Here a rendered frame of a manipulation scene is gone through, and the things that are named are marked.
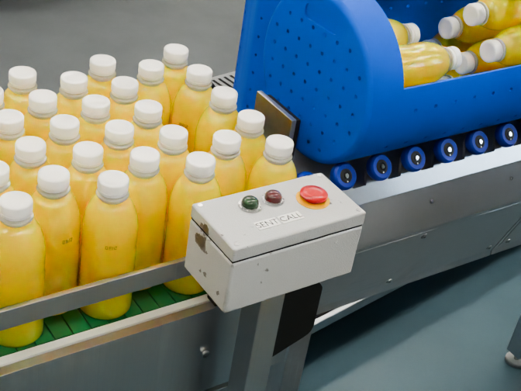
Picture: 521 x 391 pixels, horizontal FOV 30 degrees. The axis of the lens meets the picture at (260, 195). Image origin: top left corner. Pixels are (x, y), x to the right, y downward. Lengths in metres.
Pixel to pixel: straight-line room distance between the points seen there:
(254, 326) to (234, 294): 0.13
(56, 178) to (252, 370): 0.38
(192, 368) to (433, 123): 0.54
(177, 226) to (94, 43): 2.79
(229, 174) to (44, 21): 2.94
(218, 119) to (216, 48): 2.69
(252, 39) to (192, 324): 0.91
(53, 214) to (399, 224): 0.68
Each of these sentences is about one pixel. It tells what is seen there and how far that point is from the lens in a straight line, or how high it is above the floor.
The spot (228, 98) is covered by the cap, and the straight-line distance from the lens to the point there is 1.42.
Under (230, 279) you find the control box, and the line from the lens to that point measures 1.16.
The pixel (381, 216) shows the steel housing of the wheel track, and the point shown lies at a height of 0.88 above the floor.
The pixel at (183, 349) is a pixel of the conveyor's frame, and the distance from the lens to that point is 1.38.
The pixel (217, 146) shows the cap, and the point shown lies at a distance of 1.32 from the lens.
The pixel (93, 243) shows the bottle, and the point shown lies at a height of 1.02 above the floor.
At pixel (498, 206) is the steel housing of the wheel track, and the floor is 0.83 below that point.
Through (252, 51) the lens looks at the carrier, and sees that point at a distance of 2.12.
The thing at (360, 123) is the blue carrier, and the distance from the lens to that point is 1.47.
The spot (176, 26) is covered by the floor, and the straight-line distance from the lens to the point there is 4.27.
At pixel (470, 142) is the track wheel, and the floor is 0.97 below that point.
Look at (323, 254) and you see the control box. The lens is 1.23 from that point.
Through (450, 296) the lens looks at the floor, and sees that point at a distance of 2.98.
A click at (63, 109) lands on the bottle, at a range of 1.43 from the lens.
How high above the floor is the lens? 1.78
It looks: 34 degrees down
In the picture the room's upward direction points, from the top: 10 degrees clockwise
